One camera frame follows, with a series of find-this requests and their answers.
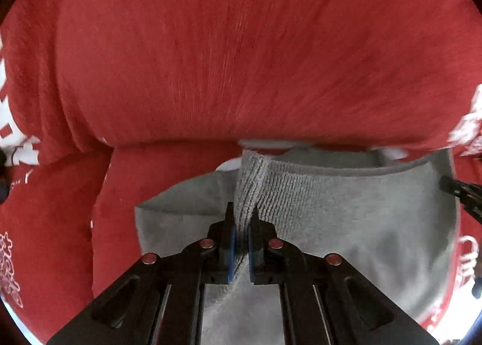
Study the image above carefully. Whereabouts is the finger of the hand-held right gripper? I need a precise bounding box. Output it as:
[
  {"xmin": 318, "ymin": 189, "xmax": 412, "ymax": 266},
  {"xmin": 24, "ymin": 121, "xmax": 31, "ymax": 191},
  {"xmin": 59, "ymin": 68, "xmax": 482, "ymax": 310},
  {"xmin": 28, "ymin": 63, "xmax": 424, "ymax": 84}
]
[{"xmin": 440, "ymin": 175, "xmax": 482, "ymax": 224}]

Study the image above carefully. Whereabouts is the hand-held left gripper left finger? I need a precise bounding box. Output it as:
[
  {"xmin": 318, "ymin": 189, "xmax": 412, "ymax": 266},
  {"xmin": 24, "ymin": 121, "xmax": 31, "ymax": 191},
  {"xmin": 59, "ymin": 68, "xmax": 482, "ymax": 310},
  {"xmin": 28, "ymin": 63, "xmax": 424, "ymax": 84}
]
[{"xmin": 47, "ymin": 202, "xmax": 236, "ymax": 345}]

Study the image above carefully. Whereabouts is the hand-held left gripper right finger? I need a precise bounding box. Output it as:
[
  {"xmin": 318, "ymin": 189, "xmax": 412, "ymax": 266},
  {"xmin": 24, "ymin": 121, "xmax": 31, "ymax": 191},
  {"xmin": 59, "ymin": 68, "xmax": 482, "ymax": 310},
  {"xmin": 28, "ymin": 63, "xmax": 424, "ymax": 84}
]
[{"xmin": 248, "ymin": 206, "xmax": 440, "ymax": 345}]

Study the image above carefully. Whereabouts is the grey knit garment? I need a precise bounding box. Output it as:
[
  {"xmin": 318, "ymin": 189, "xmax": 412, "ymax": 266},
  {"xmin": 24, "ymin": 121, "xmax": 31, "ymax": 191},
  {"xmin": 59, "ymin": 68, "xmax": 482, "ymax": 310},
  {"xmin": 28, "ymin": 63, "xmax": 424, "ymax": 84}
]
[{"xmin": 133, "ymin": 147, "xmax": 462, "ymax": 345}]

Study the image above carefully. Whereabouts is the white cloth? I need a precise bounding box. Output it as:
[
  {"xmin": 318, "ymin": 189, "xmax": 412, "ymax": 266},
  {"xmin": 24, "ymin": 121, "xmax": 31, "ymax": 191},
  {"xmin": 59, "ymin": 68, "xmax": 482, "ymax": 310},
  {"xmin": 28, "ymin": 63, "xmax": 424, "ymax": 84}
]
[{"xmin": 216, "ymin": 146, "xmax": 410, "ymax": 173}]

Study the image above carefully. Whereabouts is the red blanket with white print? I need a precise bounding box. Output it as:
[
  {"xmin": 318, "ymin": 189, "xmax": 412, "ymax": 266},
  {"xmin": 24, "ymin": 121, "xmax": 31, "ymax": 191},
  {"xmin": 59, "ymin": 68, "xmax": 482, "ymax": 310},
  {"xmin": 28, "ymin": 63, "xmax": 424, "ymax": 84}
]
[{"xmin": 0, "ymin": 0, "xmax": 482, "ymax": 345}]

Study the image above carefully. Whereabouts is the dark red patterned cloth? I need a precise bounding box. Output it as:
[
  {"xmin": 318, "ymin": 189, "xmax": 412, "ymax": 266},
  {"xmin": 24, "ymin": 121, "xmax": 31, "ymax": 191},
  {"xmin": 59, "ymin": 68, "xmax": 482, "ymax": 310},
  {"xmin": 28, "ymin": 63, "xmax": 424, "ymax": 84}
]
[{"xmin": 0, "ymin": 149, "xmax": 9, "ymax": 203}]

